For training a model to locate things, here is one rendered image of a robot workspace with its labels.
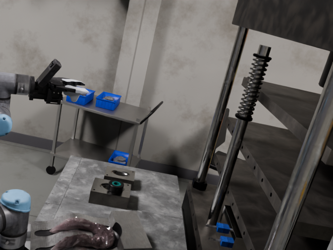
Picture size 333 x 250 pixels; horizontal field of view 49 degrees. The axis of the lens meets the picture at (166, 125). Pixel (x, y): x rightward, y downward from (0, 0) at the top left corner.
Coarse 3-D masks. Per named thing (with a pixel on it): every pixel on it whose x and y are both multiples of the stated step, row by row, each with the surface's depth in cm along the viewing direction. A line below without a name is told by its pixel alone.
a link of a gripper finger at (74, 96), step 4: (76, 88) 138; (80, 88) 139; (84, 88) 140; (64, 92) 138; (68, 92) 138; (72, 92) 138; (76, 92) 138; (80, 92) 139; (84, 92) 140; (88, 92) 141; (72, 96) 139; (76, 96) 139; (72, 100) 140; (76, 100) 140
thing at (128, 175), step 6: (108, 168) 214; (114, 168) 216; (108, 174) 207; (114, 174) 213; (120, 174) 214; (126, 174) 214; (132, 174) 214; (120, 180) 206; (126, 180) 206; (132, 180) 207; (132, 186) 208
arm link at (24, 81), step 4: (20, 76) 131; (24, 76) 131; (28, 76) 132; (20, 80) 130; (24, 80) 130; (28, 80) 131; (20, 84) 130; (24, 84) 130; (28, 84) 131; (20, 88) 130; (24, 88) 131; (28, 88) 131; (20, 92) 131; (24, 92) 132; (28, 92) 132
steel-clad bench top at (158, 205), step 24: (72, 168) 217; (96, 168) 224; (120, 168) 232; (72, 192) 192; (144, 192) 209; (168, 192) 216; (48, 216) 168; (96, 216) 177; (144, 216) 186; (168, 216) 191; (168, 240) 172
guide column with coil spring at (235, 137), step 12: (264, 48) 165; (252, 84) 171; (252, 108) 176; (240, 120) 176; (240, 132) 178; (240, 144) 181; (228, 156) 183; (228, 168) 184; (228, 180) 186; (216, 192) 190; (216, 204) 190; (216, 216) 192
